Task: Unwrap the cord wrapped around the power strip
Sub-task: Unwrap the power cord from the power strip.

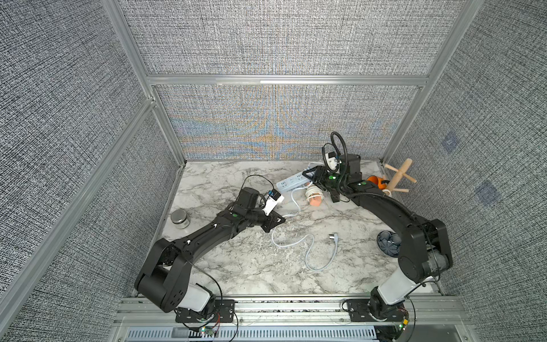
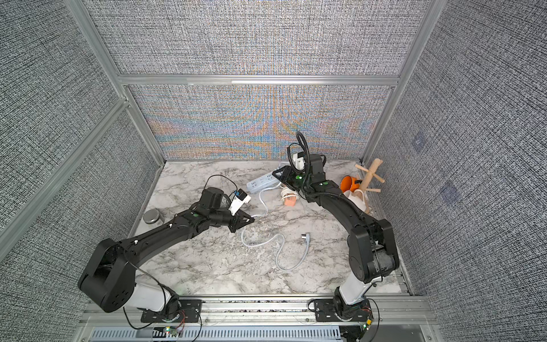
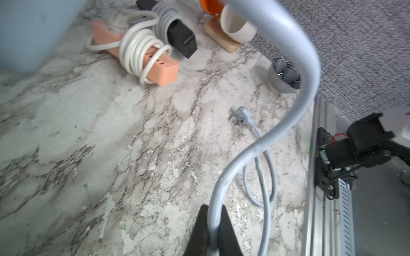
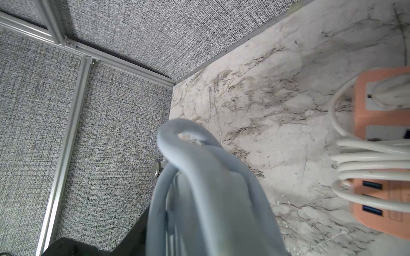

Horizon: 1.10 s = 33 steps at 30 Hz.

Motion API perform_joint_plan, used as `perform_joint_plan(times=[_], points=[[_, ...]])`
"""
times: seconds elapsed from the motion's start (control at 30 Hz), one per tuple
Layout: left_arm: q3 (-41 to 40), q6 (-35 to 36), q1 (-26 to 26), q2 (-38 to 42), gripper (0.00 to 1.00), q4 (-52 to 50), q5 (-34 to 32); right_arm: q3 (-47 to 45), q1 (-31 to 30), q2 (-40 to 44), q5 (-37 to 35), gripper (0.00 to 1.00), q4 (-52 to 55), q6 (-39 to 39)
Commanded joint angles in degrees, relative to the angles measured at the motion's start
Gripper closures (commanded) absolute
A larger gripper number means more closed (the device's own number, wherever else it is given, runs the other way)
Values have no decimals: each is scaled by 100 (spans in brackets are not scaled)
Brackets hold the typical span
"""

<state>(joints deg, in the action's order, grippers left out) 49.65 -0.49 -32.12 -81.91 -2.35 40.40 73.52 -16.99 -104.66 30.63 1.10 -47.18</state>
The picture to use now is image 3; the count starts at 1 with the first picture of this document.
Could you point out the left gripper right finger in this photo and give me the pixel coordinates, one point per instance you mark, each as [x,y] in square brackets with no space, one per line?
[227,241]

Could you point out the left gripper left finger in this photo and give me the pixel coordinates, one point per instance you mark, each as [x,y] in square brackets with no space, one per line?
[198,242]

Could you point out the light blue power strip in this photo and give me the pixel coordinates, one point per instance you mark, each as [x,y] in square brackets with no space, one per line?
[95,164]

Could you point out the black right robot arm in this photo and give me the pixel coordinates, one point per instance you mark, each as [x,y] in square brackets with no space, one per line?
[372,140]

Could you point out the grey cup with spoons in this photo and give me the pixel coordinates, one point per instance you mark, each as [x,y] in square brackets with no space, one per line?
[283,77]

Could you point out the wooden mug tree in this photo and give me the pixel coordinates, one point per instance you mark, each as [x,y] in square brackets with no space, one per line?
[213,29]

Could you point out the white mug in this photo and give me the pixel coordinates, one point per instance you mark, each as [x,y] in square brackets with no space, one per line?
[235,26]

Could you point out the orange mug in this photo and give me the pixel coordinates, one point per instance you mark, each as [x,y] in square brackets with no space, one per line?
[212,7]

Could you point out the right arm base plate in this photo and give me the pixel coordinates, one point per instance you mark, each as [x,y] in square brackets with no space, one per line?
[327,177]

